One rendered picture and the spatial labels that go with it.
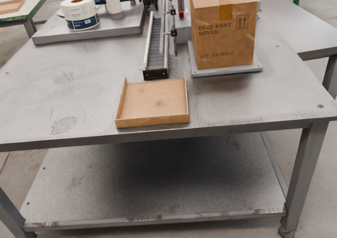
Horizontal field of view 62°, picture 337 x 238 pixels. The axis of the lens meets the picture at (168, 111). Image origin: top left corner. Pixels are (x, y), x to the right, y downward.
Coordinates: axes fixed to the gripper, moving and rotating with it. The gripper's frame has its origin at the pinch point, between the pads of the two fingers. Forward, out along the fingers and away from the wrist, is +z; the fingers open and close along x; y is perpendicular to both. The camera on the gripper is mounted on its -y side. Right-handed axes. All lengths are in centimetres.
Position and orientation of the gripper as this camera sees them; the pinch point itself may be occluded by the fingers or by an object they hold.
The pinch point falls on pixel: (158, 10)
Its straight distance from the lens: 178.5
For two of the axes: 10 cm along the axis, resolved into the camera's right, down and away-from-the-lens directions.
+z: 0.9, 3.8, 9.2
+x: 0.5, 9.2, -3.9
